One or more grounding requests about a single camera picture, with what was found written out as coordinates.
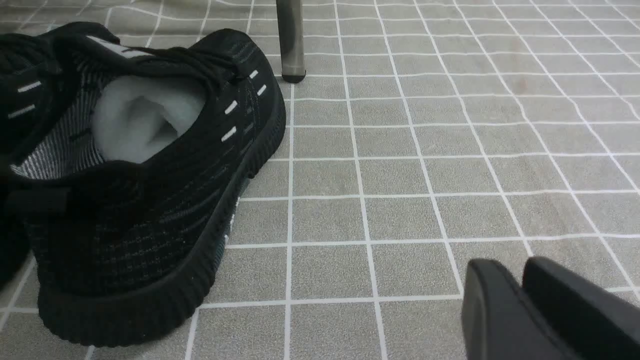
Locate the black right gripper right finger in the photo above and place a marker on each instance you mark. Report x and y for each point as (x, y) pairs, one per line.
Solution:
(594, 322)

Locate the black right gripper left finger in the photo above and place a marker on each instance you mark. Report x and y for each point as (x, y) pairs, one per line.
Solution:
(500, 322)

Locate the steel shoe rack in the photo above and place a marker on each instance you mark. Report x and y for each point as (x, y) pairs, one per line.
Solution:
(291, 40)

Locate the grey checked floor cloth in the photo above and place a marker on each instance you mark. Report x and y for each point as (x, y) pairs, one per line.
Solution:
(426, 133)

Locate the black knit sneaker right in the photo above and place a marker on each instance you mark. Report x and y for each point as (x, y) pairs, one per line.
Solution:
(127, 200)

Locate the black knit sneaker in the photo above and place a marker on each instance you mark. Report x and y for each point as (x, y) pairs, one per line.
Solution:
(127, 200)
(32, 91)

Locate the black knit sneaker left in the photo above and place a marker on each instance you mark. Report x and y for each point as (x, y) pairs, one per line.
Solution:
(32, 91)

